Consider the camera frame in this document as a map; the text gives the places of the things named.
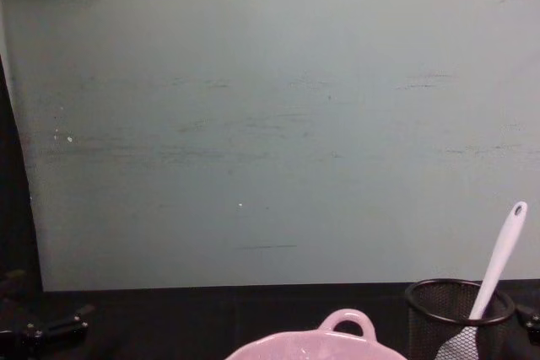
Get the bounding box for black table cloth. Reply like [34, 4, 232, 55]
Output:
[0, 279, 540, 360]

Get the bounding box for white silicone spatula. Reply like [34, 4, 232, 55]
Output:
[436, 201, 529, 359]

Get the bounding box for black hanging drape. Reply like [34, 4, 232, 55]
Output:
[0, 54, 45, 293]

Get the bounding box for black mesh utensil cup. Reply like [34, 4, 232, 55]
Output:
[404, 278, 517, 360]

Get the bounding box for pink ceramic bowl with handle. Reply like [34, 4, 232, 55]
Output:
[224, 308, 408, 360]

